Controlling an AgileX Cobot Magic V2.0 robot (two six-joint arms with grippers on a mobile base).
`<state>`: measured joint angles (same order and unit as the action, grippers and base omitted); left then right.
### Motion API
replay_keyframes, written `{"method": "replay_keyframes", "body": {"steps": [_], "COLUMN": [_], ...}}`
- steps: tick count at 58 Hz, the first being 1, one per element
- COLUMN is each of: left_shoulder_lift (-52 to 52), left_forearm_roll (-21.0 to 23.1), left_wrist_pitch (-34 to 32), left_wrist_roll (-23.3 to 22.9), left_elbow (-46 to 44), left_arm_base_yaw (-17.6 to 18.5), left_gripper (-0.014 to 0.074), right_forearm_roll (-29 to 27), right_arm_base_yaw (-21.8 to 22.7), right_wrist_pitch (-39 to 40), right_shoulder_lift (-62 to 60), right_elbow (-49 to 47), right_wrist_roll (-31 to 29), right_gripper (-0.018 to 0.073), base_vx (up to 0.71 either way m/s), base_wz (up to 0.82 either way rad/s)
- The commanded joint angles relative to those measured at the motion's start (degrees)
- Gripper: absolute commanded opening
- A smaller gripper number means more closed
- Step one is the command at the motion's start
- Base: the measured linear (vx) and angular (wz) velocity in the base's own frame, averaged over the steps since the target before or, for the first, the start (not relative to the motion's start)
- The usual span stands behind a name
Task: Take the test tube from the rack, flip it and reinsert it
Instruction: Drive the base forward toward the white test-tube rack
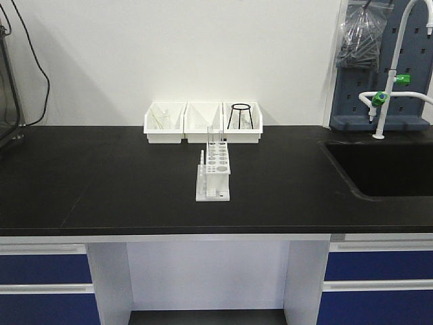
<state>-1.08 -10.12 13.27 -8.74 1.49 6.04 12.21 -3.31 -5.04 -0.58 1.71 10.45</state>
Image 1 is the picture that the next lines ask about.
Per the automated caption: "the tall clear glass test tube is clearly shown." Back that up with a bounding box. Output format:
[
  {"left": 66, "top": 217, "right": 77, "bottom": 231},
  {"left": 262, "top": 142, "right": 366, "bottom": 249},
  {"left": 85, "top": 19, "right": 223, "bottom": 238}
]
[{"left": 207, "top": 125, "right": 214, "bottom": 145}]

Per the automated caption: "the white test tube rack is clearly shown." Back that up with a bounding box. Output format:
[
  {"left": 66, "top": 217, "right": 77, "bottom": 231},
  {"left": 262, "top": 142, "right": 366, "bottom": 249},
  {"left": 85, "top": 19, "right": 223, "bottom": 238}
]
[{"left": 196, "top": 141, "right": 231, "bottom": 202}]

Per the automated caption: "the blue grey pegboard drying rack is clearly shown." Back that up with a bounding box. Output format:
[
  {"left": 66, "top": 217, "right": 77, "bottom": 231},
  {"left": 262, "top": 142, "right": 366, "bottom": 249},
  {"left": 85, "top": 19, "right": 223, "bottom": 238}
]
[{"left": 329, "top": 1, "right": 432, "bottom": 131}]

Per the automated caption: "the right white plastic bin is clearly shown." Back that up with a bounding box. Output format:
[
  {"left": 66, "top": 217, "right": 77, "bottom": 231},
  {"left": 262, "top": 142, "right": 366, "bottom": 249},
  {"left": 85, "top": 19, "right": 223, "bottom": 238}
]
[{"left": 223, "top": 101, "right": 263, "bottom": 144}]

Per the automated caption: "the white plastic bin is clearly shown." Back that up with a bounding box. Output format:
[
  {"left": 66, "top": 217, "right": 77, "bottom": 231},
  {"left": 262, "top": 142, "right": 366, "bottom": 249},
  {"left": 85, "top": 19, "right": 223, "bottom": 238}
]
[
  {"left": 184, "top": 102, "right": 223, "bottom": 144},
  {"left": 223, "top": 101, "right": 263, "bottom": 144},
  {"left": 143, "top": 102, "right": 187, "bottom": 144}
]

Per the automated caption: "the middle white plastic bin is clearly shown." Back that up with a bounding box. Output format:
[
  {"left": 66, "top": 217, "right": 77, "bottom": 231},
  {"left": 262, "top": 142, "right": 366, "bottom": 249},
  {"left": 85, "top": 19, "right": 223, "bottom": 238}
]
[{"left": 184, "top": 102, "right": 223, "bottom": 144}]

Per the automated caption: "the left white plastic bin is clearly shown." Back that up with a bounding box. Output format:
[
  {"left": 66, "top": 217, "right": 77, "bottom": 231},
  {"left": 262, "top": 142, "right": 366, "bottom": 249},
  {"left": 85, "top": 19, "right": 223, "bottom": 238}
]
[{"left": 143, "top": 102, "right": 187, "bottom": 144}]

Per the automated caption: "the large clear glass beaker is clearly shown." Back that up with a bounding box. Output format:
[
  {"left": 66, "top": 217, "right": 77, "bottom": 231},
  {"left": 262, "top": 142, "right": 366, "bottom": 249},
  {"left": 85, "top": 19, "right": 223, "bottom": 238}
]
[{"left": 154, "top": 108, "right": 170, "bottom": 129}]

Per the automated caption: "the yellow green stirring rod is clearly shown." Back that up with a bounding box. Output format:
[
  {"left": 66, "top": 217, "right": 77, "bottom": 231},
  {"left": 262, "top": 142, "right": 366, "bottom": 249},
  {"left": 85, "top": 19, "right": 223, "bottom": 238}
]
[{"left": 150, "top": 109, "right": 164, "bottom": 129}]

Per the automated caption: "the black sink basin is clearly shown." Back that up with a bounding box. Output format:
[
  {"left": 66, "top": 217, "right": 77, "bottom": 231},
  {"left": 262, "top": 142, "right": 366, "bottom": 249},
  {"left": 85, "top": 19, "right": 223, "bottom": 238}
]
[{"left": 318, "top": 141, "right": 432, "bottom": 201}]

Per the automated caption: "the white gooseneck lab faucet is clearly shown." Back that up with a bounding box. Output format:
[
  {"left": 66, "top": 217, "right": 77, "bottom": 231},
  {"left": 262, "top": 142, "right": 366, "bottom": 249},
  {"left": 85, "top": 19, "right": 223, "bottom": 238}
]
[{"left": 359, "top": 1, "right": 432, "bottom": 139}]

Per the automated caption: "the left lower blue drawer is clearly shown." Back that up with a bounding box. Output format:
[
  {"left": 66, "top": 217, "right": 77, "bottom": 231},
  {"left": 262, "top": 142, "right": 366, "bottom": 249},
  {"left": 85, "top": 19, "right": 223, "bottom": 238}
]
[{"left": 1, "top": 294, "right": 100, "bottom": 324}]

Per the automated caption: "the blue drawer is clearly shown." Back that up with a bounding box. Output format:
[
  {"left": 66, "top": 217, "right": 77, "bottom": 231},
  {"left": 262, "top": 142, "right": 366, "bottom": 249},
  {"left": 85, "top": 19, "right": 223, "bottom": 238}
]
[
  {"left": 317, "top": 290, "right": 432, "bottom": 324},
  {"left": 325, "top": 251, "right": 432, "bottom": 281},
  {"left": 1, "top": 294, "right": 100, "bottom": 324},
  {"left": 1, "top": 255, "right": 92, "bottom": 284}
]

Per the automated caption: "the left upper blue drawer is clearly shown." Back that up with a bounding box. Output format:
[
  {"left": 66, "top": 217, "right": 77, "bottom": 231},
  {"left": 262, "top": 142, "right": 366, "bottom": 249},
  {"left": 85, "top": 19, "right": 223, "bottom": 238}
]
[{"left": 1, "top": 255, "right": 92, "bottom": 284}]

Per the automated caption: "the clear plastic bag of pegs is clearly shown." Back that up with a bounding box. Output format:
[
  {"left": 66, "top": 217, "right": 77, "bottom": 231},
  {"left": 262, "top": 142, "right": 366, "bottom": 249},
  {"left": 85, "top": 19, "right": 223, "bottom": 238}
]
[{"left": 336, "top": 1, "right": 394, "bottom": 72}]

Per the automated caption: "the right lower blue drawer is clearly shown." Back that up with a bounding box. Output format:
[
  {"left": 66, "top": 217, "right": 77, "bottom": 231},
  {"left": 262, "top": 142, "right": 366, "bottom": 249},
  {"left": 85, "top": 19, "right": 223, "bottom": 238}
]
[{"left": 317, "top": 290, "right": 432, "bottom": 324}]

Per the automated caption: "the right upper blue drawer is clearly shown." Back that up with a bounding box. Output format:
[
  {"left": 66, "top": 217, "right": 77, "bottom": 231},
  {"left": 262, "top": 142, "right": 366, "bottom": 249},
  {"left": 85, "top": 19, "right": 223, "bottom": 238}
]
[{"left": 325, "top": 251, "right": 432, "bottom": 281}]

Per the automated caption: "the black wire tripod stand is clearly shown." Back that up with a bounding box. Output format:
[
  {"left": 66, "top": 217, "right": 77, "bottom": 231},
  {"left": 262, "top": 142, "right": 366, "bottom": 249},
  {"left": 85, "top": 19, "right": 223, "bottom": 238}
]
[{"left": 227, "top": 103, "right": 254, "bottom": 129}]

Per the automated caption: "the black power cable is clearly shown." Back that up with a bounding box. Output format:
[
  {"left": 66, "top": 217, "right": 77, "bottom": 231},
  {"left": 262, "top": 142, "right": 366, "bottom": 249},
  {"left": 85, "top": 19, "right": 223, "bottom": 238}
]
[{"left": 0, "top": 0, "right": 51, "bottom": 128}]

